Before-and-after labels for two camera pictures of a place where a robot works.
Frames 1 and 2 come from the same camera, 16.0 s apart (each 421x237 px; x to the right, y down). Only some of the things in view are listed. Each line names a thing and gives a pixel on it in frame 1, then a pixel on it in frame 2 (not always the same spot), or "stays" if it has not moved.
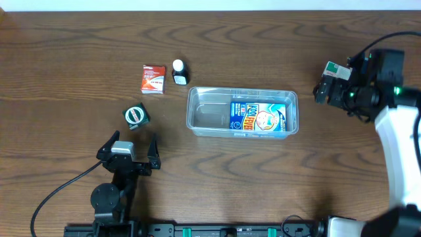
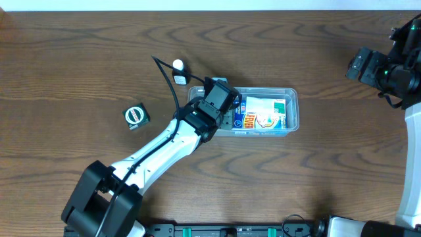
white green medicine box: (332, 69) → (260, 105)
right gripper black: (323, 91) → (356, 63)
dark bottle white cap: (180, 73) stays
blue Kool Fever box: (258, 116) stays
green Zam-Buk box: (136, 116) stays
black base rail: (203, 230) stays
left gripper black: (154, 160) → (232, 109)
